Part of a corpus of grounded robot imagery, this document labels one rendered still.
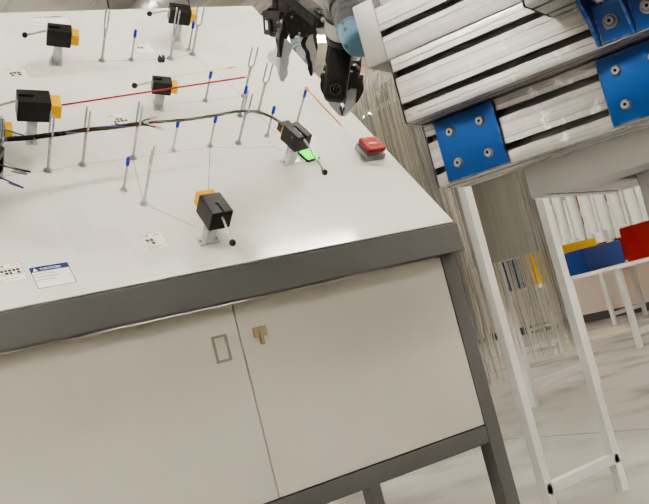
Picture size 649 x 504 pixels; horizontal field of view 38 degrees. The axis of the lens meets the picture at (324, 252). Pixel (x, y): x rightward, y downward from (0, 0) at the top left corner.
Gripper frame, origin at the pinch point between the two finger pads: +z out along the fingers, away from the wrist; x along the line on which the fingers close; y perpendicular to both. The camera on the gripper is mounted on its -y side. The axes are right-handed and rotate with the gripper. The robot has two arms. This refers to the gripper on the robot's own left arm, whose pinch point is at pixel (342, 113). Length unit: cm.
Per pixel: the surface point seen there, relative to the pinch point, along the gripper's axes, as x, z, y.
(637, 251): -136, 243, 163
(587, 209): -107, 220, 170
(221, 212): 20.6, -1.8, -31.2
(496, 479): -40, 61, -52
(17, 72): 77, 5, 13
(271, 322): 10.7, 19.4, -41.8
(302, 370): 4, 27, -48
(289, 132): 12.5, 10.9, 4.2
